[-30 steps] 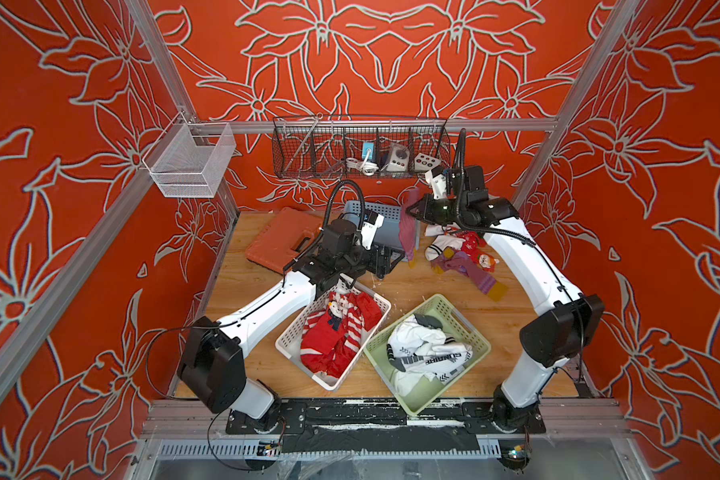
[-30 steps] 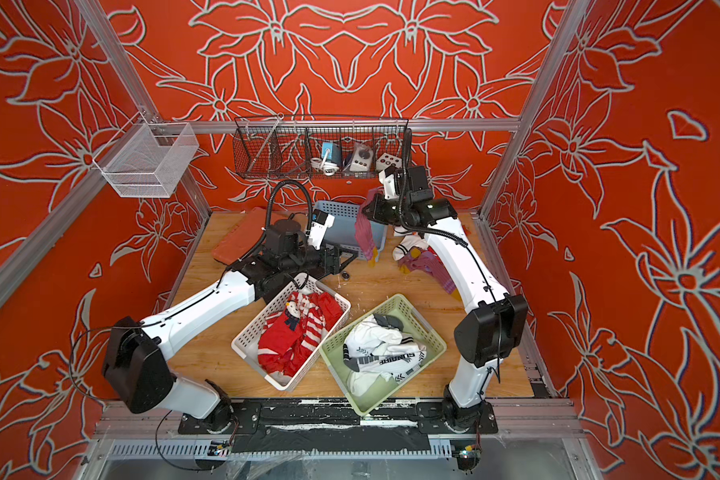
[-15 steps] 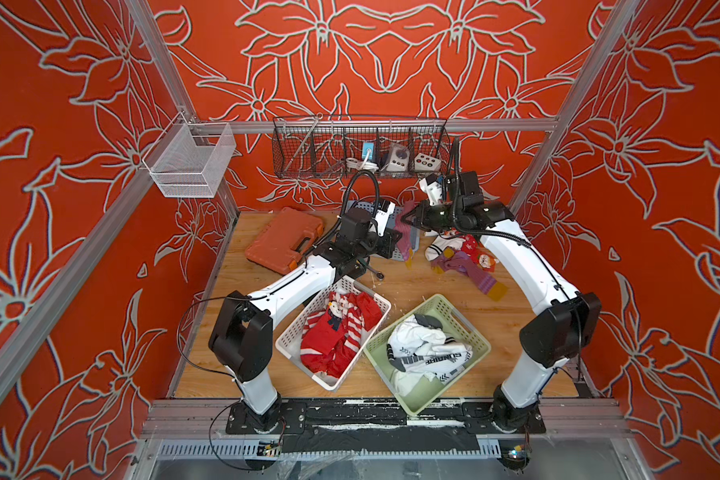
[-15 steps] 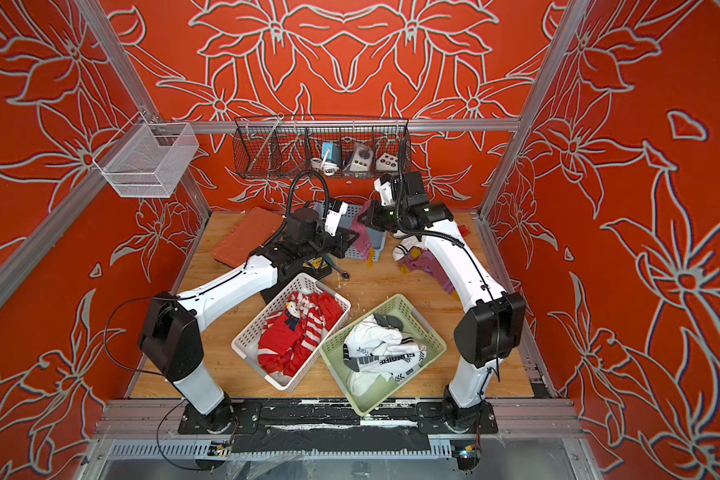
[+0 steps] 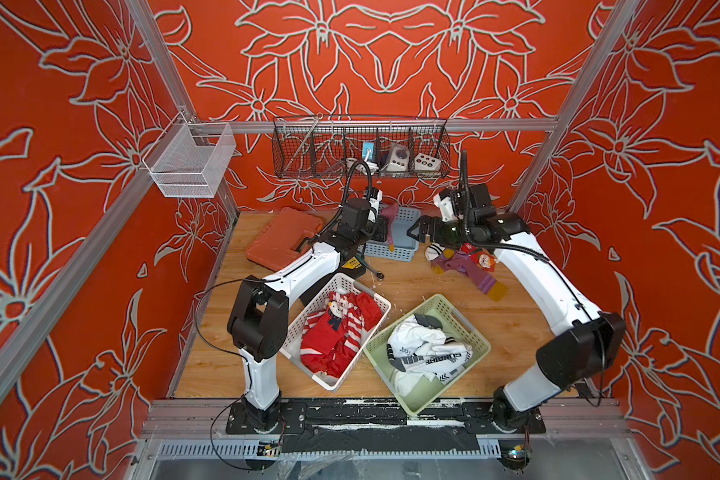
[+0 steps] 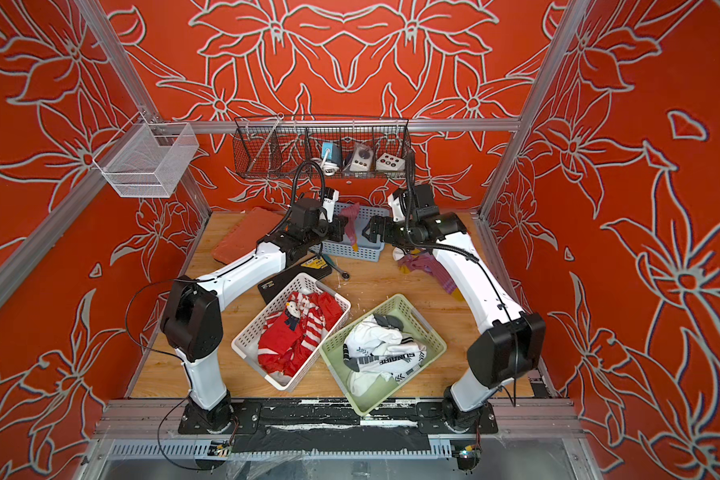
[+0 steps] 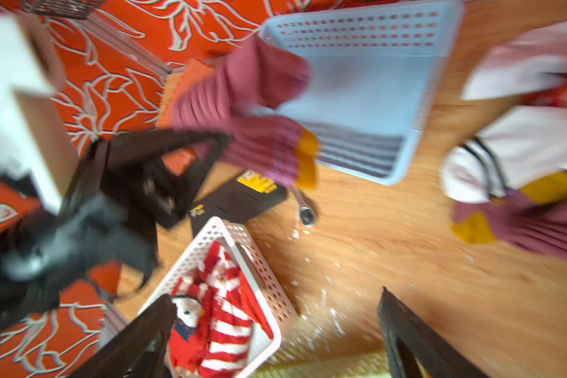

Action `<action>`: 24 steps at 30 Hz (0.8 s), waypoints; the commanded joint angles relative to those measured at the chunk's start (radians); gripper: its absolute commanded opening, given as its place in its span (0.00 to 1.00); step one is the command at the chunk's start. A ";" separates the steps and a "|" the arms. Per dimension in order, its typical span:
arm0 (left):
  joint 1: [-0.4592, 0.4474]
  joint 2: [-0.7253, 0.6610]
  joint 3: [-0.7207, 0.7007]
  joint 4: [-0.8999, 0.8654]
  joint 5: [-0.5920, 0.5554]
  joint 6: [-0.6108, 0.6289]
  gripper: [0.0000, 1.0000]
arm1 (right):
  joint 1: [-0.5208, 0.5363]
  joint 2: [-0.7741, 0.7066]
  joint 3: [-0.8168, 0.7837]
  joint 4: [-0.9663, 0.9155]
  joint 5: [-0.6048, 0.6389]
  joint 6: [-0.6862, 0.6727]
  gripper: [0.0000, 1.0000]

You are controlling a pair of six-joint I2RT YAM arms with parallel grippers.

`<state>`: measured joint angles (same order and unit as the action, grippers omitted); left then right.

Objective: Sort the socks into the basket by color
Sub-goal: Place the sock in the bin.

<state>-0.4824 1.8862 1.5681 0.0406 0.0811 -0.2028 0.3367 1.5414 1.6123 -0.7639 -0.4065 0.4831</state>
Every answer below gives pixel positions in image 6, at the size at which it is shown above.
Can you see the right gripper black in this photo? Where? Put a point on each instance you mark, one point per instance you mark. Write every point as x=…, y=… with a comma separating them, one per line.
x=377, y=223

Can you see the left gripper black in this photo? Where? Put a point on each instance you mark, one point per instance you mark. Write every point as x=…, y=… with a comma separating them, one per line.
x=339, y=223

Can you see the blue perforated plastic basket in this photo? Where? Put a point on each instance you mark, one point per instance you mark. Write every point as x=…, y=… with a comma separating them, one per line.
x=366, y=250

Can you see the red christmas sock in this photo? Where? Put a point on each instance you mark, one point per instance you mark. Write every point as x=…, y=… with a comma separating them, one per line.
x=330, y=309

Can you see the red white striped sock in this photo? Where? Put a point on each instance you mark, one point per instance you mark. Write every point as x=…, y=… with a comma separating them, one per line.
x=310, y=328

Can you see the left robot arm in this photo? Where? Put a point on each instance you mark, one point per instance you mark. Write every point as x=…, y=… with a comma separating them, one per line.
x=192, y=321

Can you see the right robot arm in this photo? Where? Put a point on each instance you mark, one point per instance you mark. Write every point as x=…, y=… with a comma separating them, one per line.
x=510, y=338

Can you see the white perforated plastic basket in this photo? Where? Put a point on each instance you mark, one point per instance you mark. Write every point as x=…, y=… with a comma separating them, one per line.
x=245, y=343

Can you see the blue white charger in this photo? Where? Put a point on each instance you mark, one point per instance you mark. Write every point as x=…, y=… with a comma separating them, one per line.
x=331, y=153

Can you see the orange plastic tool case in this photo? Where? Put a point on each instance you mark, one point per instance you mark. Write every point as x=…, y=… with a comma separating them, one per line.
x=243, y=237

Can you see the white round socket adapter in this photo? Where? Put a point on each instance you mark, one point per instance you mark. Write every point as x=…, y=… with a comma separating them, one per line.
x=361, y=158

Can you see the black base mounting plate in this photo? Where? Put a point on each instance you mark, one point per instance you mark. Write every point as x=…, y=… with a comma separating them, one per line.
x=330, y=425

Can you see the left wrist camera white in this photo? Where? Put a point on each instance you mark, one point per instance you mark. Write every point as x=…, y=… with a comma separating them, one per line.
x=330, y=198

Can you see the ratchet wrench green handle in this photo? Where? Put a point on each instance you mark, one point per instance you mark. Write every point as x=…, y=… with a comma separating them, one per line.
x=343, y=274

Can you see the black wire wall basket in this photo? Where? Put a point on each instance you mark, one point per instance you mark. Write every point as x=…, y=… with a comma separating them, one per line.
x=344, y=146

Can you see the white wire mesh basket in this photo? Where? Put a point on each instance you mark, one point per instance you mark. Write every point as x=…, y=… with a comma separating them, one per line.
x=147, y=160

